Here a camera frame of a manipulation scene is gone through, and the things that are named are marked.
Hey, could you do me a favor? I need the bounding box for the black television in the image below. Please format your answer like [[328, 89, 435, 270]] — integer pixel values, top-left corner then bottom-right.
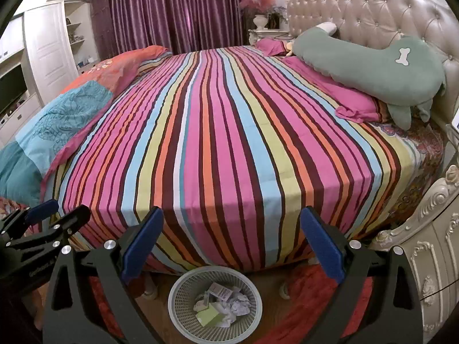
[[0, 65, 27, 115]]

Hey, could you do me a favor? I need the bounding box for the red shaggy rug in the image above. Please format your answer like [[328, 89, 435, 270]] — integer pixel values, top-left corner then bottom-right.
[[22, 258, 377, 344]]

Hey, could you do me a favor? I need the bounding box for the large pink pillow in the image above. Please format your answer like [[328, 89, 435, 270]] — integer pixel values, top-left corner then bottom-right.
[[283, 56, 384, 122]]

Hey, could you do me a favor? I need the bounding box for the striped bedsheet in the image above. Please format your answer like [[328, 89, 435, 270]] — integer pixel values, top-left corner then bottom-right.
[[0, 45, 413, 275]]

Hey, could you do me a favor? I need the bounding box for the thin black cable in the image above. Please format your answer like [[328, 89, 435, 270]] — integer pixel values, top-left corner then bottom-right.
[[420, 279, 459, 301]]

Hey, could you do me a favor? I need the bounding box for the white wardrobe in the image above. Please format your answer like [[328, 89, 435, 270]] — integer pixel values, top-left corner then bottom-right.
[[23, 0, 101, 97]]

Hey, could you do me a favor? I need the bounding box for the small cream nightstand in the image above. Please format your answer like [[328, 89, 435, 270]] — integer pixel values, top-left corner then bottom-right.
[[248, 29, 293, 45]]

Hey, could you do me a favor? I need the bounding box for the large green box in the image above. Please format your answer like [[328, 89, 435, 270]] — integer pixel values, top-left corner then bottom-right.
[[195, 307, 225, 328]]

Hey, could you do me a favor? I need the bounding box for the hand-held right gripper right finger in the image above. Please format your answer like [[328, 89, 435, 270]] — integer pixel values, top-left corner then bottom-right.
[[300, 206, 424, 344]]

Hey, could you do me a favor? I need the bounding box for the teal orange quilt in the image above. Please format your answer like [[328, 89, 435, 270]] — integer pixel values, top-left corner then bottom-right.
[[0, 45, 171, 208]]

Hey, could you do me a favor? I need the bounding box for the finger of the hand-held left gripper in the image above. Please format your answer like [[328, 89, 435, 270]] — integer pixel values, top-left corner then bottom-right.
[[0, 199, 60, 241], [7, 204, 92, 259]]

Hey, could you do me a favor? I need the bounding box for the purple curtain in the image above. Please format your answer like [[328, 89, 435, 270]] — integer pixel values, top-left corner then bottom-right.
[[91, 0, 266, 56]]

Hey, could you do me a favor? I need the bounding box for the white vase with pink feathers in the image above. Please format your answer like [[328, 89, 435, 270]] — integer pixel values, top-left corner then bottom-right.
[[240, 0, 277, 30]]

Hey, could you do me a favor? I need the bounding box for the tufted cream headboard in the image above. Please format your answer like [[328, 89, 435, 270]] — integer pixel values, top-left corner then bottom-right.
[[286, 0, 459, 90]]

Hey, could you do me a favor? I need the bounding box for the white mesh waste basket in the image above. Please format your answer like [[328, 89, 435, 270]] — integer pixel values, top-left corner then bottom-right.
[[168, 266, 263, 343]]

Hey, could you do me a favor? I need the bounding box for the long white orange box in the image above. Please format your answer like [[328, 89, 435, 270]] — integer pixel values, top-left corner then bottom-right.
[[209, 282, 234, 300]]

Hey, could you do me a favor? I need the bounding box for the ornate cream nightstand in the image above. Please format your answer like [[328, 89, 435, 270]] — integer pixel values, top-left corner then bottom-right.
[[369, 122, 459, 341]]

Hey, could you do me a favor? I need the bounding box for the dark potted plant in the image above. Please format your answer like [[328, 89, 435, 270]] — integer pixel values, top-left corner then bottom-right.
[[267, 5, 288, 29]]

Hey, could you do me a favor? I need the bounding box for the small pink pillow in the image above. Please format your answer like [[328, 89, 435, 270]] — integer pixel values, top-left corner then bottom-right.
[[255, 38, 293, 57]]

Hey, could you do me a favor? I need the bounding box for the paisley bed skirt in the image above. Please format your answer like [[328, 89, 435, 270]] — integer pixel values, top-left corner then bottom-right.
[[369, 118, 445, 233]]

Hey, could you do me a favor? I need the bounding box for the green dog plush pillow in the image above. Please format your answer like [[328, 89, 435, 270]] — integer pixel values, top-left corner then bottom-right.
[[292, 21, 447, 130]]

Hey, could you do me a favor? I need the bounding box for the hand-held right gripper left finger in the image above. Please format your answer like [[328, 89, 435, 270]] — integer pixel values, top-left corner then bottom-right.
[[43, 206, 165, 344]]

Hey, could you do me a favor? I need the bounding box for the white television cabinet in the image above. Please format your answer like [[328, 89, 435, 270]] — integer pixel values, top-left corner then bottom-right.
[[0, 14, 40, 144]]

